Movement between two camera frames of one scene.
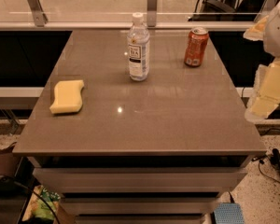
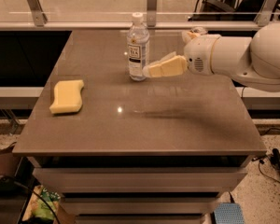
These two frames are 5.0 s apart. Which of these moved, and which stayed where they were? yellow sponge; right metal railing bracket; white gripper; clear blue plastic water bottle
Moved: white gripper
Stayed: right metal railing bracket; clear blue plastic water bottle; yellow sponge
